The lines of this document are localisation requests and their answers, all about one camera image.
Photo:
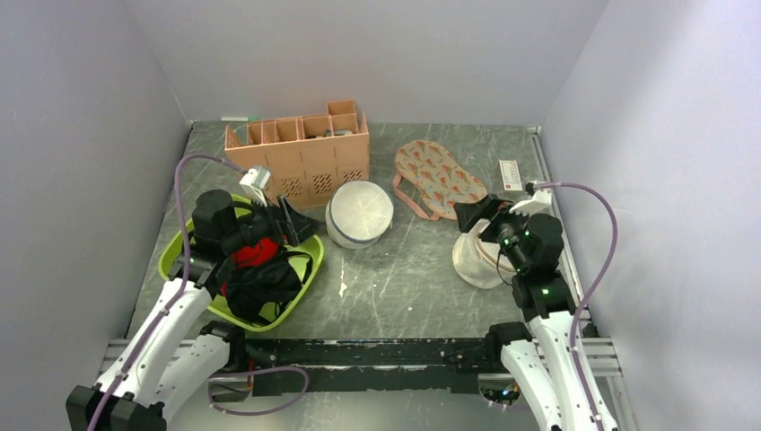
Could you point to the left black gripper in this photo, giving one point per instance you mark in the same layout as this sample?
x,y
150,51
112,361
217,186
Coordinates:
x,y
296,224

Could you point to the green plastic basin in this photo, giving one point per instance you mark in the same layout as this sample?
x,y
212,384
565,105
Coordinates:
x,y
305,260

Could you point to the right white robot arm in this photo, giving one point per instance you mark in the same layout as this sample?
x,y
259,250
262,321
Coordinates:
x,y
544,354

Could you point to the orange plastic organizer box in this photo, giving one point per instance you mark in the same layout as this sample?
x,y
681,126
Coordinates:
x,y
310,156

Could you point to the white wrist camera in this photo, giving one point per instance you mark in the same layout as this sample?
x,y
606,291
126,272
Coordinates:
x,y
254,183
539,200

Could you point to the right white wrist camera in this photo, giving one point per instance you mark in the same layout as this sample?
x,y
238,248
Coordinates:
x,y
539,200

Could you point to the black garment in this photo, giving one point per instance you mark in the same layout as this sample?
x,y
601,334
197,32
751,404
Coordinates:
x,y
286,285

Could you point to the white round mesh laundry bag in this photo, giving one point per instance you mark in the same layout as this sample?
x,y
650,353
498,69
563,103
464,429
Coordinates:
x,y
358,214

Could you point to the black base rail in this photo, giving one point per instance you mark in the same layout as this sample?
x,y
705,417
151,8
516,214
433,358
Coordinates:
x,y
277,380

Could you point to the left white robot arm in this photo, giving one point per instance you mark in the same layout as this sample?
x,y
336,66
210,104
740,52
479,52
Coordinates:
x,y
145,386

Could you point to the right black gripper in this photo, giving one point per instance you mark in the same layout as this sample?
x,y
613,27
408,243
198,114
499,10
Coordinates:
x,y
468,214

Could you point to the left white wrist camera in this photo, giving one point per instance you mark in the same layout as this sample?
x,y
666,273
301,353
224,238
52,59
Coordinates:
x,y
254,183

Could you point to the small white red box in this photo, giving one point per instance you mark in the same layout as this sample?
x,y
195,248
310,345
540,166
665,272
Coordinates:
x,y
510,174

